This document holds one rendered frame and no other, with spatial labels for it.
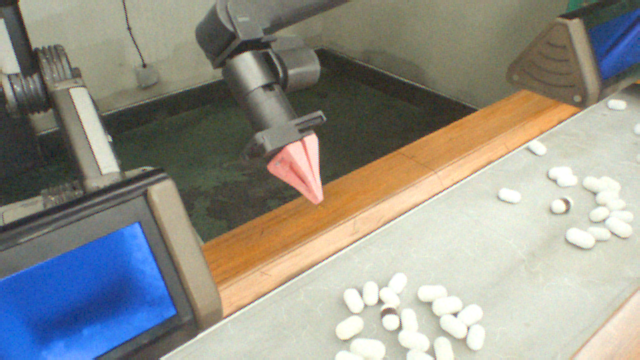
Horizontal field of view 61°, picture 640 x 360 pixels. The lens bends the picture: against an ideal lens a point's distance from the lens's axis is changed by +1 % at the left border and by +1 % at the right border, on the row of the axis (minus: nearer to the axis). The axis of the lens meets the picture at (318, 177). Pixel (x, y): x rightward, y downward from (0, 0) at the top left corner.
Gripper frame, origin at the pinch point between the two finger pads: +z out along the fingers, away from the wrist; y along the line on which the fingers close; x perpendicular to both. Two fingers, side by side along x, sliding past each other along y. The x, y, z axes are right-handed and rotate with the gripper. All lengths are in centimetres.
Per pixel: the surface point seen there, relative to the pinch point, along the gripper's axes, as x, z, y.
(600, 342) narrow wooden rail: -12.5, 29.7, 14.9
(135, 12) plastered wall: 148, -128, 59
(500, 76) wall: 90, -26, 171
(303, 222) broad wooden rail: 11.5, 1.1, 3.3
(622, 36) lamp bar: -31.9, 3.1, 15.8
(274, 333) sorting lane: 6.2, 11.8, -10.5
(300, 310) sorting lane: 6.6, 11.1, -6.0
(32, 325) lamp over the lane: -31.0, 4.1, -34.1
